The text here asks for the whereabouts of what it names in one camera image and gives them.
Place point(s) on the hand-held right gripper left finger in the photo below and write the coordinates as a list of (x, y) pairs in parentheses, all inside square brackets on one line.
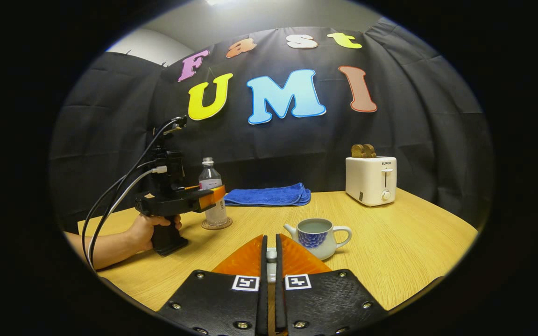
[(263, 298)]

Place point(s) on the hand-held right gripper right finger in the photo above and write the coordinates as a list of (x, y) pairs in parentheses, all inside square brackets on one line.
[(279, 298)]

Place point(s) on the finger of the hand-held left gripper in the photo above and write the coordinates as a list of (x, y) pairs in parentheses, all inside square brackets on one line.
[(213, 197)]

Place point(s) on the clear plastic water bottle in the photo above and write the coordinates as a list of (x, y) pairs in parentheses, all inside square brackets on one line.
[(215, 210)]

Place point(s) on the round brown coaster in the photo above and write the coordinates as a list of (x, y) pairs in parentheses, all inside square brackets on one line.
[(224, 225)]

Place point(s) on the white blue-flower teacup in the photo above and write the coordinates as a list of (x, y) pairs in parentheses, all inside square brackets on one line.
[(315, 238)]

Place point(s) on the folded blue towel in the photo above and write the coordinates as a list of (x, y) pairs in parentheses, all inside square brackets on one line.
[(269, 196)]

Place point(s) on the white toaster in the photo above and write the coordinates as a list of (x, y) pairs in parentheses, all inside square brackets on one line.
[(369, 182)]

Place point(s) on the brown toast slices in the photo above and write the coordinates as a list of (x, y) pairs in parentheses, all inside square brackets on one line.
[(363, 150)]

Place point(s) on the ceiling light panel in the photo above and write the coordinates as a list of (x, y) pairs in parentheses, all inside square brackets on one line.
[(220, 2)]

